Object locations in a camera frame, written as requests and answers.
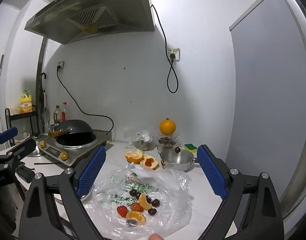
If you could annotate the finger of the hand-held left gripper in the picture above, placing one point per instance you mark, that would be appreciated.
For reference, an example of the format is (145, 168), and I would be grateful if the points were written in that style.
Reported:
(7, 133)
(21, 148)

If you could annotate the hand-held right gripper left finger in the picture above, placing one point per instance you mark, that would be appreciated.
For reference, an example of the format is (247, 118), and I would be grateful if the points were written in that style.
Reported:
(89, 175)

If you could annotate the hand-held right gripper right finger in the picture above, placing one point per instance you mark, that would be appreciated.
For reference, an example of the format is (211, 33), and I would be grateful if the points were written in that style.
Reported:
(211, 172)

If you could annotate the white plate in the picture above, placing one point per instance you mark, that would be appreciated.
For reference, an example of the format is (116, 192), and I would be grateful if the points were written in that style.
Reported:
(86, 197)

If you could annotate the clear printed plastic bag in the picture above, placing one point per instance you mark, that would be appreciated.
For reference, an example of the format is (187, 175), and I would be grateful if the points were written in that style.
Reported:
(168, 205)

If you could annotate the single orange segment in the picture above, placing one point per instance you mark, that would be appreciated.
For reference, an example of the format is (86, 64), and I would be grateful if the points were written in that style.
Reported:
(144, 202)

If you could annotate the cluster of orange segments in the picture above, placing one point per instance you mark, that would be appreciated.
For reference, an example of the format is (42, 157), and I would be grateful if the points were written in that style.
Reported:
(136, 216)

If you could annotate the person's right hand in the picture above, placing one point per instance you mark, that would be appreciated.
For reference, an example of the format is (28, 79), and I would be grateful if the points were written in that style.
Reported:
(155, 237)

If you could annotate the black kitchen rack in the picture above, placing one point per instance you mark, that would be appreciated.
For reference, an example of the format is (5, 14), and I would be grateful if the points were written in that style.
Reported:
(22, 116)

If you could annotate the black chopstick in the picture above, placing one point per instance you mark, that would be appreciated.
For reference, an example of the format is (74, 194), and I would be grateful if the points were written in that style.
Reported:
(47, 163)

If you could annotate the yellow green sponge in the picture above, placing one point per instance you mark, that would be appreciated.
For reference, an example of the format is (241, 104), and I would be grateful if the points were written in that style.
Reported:
(190, 148)

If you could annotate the yellow dish soap bottle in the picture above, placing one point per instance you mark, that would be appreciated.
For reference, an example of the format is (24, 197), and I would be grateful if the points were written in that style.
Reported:
(26, 105)

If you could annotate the silver induction cooker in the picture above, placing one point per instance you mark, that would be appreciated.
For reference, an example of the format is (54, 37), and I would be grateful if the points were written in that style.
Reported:
(75, 143)

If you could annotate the cooking oil bottle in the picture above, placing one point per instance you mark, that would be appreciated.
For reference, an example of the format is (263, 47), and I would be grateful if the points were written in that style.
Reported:
(57, 116)

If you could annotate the black umbrella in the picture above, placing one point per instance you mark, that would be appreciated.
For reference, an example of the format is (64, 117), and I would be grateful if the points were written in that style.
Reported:
(43, 90)

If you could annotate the clear bag with steel cups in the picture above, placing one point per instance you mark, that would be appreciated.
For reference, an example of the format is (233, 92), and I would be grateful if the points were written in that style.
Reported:
(143, 142)

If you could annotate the whole orange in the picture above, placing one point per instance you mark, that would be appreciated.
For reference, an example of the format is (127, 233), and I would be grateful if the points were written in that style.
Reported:
(168, 127)

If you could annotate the steel vertical pipe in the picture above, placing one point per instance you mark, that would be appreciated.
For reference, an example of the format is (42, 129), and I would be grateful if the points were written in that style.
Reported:
(41, 55)

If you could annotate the grey door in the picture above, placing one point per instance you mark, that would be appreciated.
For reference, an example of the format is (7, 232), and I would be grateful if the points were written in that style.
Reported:
(268, 92)

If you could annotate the steel range hood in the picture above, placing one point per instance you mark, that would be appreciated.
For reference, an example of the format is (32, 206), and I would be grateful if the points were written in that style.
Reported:
(93, 0)

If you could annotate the white wall socket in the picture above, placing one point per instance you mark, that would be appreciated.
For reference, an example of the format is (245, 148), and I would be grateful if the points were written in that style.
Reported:
(176, 51)
(62, 63)

